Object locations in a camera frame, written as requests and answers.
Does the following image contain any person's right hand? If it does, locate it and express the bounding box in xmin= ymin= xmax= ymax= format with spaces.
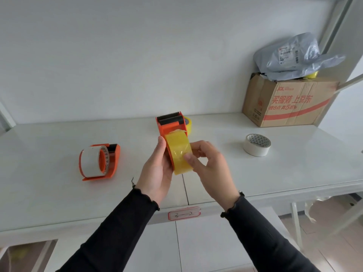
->
xmin=184 ymin=140 xmax=240 ymax=211

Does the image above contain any clear plastic scrap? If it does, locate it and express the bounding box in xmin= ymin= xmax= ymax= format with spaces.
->
xmin=304 ymin=196 xmax=332 ymax=224

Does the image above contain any red-bordered white label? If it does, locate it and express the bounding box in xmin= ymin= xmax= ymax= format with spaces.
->
xmin=168 ymin=206 xmax=201 ymax=221

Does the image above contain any person's left forearm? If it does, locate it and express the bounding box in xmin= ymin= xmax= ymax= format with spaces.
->
xmin=56 ymin=188 xmax=160 ymax=272

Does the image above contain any white tape roll in dispenser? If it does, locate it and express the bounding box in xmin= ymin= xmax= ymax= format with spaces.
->
xmin=81 ymin=146 xmax=110 ymax=178

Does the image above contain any person's left hand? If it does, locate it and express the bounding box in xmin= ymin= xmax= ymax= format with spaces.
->
xmin=136 ymin=136 xmax=174 ymax=207

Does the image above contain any brown cardboard box red print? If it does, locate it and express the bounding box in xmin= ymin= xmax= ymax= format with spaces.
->
xmin=242 ymin=73 xmax=340 ymax=128

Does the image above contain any grey plastic mailing bag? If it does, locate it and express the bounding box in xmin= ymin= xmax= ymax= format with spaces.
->
xmin=253 ymin=32 xmax=346 ymax=82

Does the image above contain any white table leg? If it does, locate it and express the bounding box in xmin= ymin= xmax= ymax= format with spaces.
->
xmin=290 ymin=202 xmax=304 ymax=250

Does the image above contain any orange tape dispenser black roller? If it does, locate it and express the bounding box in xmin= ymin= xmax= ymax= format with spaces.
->
xmin=156 ymin=111 xmax=189 ymax=172

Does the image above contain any person's right forearm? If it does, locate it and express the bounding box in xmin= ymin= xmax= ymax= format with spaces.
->
xmin=220 ymin=192 xmax=321 ymax=272

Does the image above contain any white metal shelf frame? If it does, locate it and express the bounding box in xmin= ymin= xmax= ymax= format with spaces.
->
xmin=313 ymin=0 xmax=363 ymax=128

